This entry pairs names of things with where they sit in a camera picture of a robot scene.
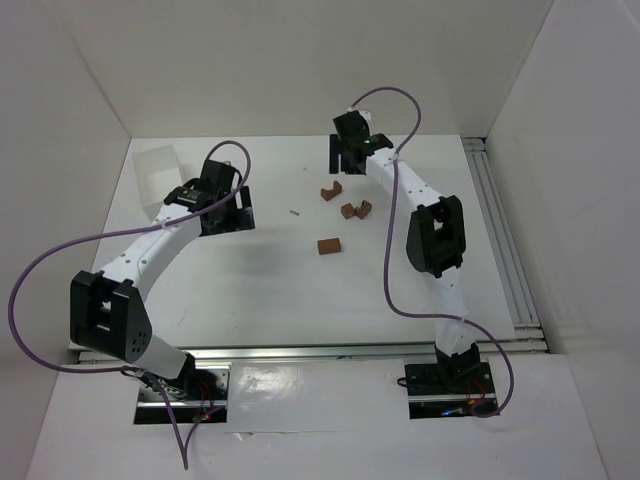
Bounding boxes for white front cover board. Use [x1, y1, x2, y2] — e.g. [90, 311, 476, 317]
[226, 360, 409, 433]

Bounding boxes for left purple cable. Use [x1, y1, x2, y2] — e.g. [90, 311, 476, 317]
[7, 140, 252, 470]

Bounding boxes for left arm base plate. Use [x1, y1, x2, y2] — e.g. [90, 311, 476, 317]
[137, 368, 228, 405]

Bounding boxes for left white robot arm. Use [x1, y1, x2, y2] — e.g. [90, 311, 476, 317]
[70, 160, 255, 399]

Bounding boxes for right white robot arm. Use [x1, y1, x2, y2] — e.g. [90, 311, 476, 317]
[329, 110, 480, 395]

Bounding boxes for small brown wood cube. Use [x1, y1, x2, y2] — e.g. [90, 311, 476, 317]
[340, 203, 356, 220]

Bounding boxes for notched brown wood block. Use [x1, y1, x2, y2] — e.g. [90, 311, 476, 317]
[354, 200, 372, 220]

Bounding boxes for aluminium rail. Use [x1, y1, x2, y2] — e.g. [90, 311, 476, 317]
[462, 137, 542, 330]
[77, 340, 546, 365]

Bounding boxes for U-shaped brown wood block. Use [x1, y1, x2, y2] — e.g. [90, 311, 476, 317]
[320, 181, 343, 201]

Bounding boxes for purple cable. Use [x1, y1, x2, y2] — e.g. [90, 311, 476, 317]
[7, 140, 252, 470]
[347, 87, 516, 419]

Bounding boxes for white perforated plastic box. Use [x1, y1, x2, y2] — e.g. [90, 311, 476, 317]
[133, 145, 186, 220]

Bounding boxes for right side aluminium rail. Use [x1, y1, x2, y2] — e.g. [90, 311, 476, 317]
[462, 137, 542, 330]

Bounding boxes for rectangular brown wood block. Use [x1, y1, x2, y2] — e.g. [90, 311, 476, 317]
[317, 237, 342, 255]

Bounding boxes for front aluminium rail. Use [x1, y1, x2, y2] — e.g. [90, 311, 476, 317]
[77, 340, 546, 365]

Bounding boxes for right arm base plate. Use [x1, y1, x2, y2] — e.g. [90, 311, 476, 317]
[396, 362, 495, 398]

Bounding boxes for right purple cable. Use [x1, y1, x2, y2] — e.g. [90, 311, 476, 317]
[347, 87, 516, 419]

